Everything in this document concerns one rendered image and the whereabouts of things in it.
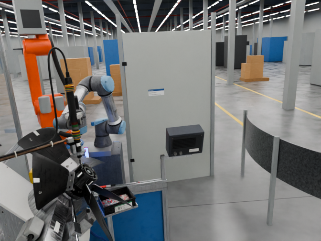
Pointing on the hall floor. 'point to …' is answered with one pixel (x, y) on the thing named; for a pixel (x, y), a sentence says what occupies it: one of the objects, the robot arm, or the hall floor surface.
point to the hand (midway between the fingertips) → (72, 117)
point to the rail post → (165, 215)
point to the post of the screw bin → (110, 226)
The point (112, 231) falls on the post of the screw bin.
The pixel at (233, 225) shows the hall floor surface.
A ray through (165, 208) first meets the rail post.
